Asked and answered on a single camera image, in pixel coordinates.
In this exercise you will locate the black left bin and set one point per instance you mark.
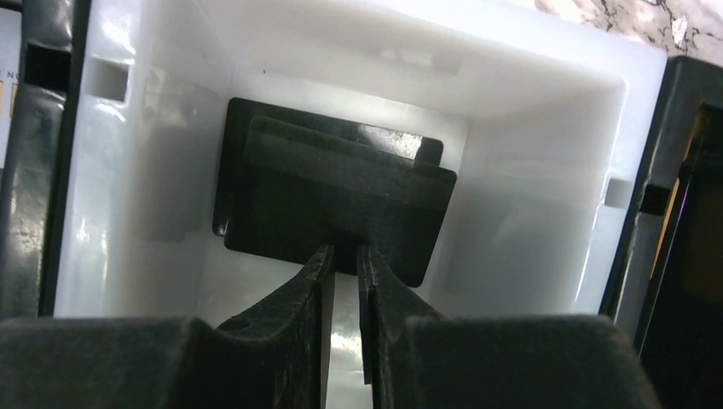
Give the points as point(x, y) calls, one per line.
point(35, 177)

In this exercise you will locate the gold card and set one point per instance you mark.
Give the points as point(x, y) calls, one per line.
point(699, 122)

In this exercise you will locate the black right bin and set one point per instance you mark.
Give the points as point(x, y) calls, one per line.
point(674, 321)

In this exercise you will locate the black card in white bin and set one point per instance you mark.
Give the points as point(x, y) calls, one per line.
point(244, 118)

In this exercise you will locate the black bin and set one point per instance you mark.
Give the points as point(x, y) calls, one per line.
point(674, 321)
point(35, 177)

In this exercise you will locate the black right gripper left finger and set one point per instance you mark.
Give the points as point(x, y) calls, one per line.
point(275, 354)

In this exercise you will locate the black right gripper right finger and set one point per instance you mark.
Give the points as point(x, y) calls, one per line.
point(414, 357)

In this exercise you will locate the black magnetic stripe card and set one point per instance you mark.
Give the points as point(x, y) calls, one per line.
point(300, 190)

